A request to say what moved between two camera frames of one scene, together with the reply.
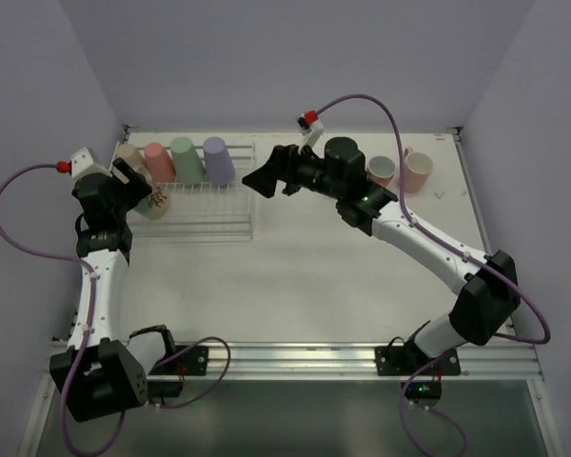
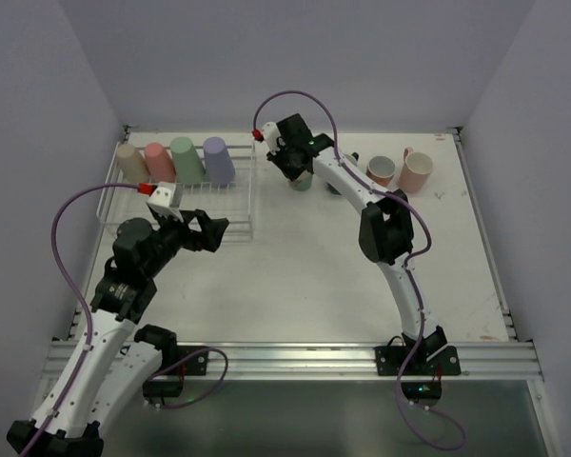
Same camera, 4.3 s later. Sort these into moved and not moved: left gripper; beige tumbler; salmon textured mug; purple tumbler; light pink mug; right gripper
Moved: right gripper; left gripper
Not moved: salmon textured mug; purple tumbler; light pink mug; beige tumbler
